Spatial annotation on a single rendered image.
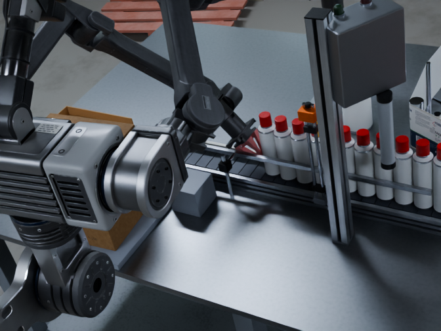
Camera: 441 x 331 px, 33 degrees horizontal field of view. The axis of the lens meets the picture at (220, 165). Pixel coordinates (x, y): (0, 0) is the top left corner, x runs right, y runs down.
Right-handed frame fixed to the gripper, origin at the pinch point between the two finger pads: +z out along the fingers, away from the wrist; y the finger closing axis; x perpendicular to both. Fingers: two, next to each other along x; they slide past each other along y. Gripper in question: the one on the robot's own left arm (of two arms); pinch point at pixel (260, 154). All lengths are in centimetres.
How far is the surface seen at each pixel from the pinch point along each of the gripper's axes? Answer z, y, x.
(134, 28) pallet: -62, 187, 212
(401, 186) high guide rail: 25.9, -4.5, -35.2
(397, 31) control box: -9, -6, -66
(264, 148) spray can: -1.6, -2.4, -5.6
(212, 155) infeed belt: -7.2, 1.2, 17.9
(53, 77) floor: -75, 135, 243
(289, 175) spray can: 9.1, -2.8, -5.5
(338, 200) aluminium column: 16.0, -17.0, -27.7
